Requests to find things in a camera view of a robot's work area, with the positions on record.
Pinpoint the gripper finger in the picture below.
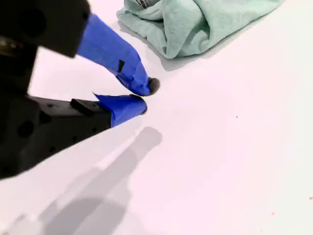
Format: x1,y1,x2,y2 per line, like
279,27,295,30
39,92,148,163
17,0,161,96

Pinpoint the pale green T-shirt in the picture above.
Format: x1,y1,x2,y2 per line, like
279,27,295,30
116,0,286,59

